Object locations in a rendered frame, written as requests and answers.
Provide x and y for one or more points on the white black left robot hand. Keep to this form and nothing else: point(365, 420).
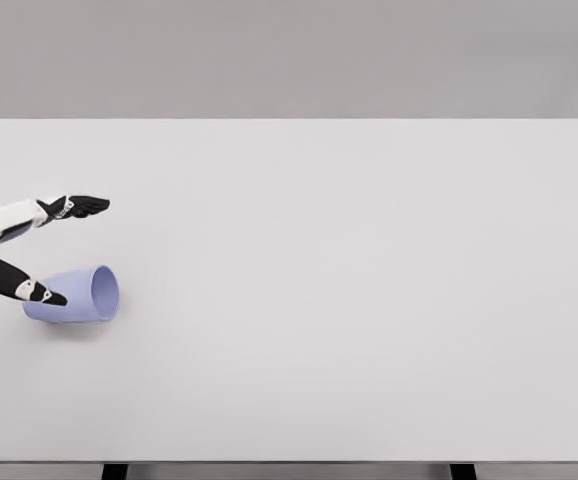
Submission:
point(4, 217)

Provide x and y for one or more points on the lavender cup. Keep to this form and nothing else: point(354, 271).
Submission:
point(81, 295)

